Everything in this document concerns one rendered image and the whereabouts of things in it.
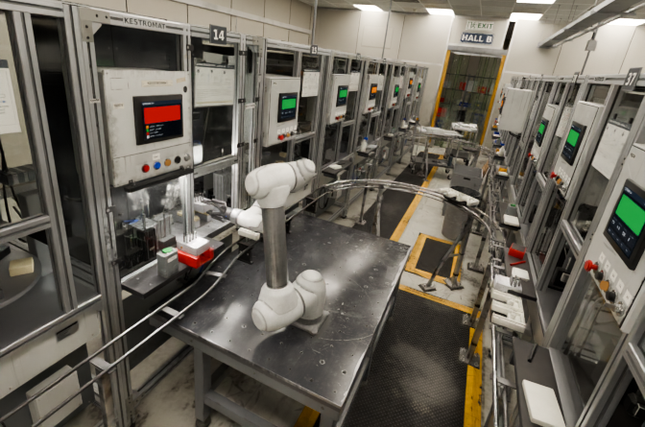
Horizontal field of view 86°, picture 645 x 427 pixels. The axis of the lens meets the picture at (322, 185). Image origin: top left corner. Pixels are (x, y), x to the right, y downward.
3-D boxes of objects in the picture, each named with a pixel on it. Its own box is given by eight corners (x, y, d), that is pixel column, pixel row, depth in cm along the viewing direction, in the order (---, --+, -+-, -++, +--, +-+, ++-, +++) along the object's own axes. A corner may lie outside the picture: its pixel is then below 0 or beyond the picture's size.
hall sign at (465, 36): (491, 45, 823) (494, 34, 815) (459, 42, 850) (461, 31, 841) (491, 45, 827) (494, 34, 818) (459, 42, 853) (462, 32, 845)
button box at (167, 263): (166, 278, 162) (165, 256, 158) (154, 272, 165) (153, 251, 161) (179, 270, 169) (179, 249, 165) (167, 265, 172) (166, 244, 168)
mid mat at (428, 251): (459, 289, 337) (459, 288, 337) (403, 271, 357) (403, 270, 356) (465, 246, 424) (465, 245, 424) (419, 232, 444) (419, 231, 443)
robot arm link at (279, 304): (305, 323, 164) (268, 345, 149) (284, 310, 176) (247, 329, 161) (299, 163, 148) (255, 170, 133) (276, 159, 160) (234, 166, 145)
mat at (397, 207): (386, 263, 367) (386, 262, 367) (335, 247, 388) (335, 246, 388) (444, 155, 876) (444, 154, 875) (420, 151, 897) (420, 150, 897)
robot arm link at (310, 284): (330, 311, 179) (335, 275, 171) (303, 327, 166) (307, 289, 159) (309, 295, 189) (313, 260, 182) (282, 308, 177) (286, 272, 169)
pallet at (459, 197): (436, 197, 344) (438, 187, 340) (444, 195, 351) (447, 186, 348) (467, 212, 316) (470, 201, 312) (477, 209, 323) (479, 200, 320)
